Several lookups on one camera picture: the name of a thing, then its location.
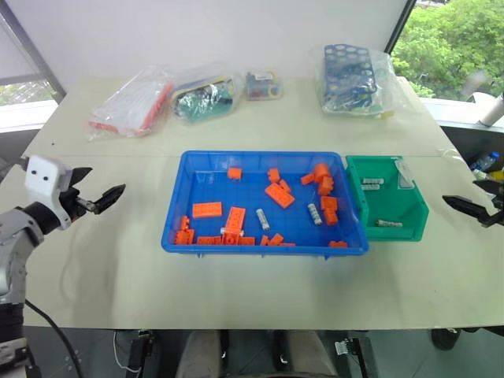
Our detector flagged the black caster wheel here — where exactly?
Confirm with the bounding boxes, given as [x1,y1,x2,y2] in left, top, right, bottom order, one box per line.
[430,328,462,352]

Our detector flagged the white cylinder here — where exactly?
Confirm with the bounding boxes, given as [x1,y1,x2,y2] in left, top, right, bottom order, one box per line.
[477,91,504,128]

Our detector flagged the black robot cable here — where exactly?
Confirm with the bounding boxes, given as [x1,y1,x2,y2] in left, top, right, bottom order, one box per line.
[23,298,86,378]

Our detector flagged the clear bag with green parts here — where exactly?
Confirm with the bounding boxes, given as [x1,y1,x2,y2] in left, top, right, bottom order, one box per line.
[170,62,246,126]

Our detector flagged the thin white cable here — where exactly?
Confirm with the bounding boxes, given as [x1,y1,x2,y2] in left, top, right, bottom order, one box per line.
[113,332,142,374]

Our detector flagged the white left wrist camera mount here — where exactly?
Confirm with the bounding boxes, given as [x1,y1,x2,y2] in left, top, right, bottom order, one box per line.
[24,154,74,232]

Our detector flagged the orange plastic plate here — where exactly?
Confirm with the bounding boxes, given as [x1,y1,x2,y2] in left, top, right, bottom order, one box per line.
[264,182,297,209]

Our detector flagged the long flat orange block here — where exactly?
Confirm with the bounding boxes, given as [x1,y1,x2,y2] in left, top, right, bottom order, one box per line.
[224,206,247,232]
[191,201,223,219]

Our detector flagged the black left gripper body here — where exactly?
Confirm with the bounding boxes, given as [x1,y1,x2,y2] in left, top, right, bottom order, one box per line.
[59,183,100,222]

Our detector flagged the small clear bag colourful parts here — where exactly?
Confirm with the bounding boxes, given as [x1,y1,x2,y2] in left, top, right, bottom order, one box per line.
[244,69,286,102]

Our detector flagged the dark window frame post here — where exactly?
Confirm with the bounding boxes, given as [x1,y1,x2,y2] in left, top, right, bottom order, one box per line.
[383,0,419,55]

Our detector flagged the blue plastic tray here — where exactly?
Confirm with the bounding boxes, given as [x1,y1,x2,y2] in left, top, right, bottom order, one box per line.
[160,150,371,258]

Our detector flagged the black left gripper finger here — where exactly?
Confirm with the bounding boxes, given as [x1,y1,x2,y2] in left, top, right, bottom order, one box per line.
[69,166,95,187]
[94,183,128,216]

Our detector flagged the green plastic bin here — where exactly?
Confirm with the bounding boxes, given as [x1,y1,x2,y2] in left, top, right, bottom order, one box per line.
[345,154,431,243]

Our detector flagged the clear label card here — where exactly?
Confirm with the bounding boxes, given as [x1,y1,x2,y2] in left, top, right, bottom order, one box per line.
[395,158,415,191]

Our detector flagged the clear bag with blue rack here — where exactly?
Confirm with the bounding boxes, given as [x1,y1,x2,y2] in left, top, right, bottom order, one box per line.
[313,43,399,119]

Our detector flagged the clear water bottle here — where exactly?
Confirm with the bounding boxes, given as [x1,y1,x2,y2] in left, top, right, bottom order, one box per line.
[469,150,504,173]

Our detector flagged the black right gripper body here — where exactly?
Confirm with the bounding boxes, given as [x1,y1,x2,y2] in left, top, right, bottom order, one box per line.
[485,191,504,228]

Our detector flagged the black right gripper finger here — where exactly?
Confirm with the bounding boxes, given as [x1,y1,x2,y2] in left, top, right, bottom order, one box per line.
[472,178,504,195]
[441,195,491,227]

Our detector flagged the clear bag with red parts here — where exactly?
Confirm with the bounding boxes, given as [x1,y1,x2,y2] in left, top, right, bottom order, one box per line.
[86,65,175,142]

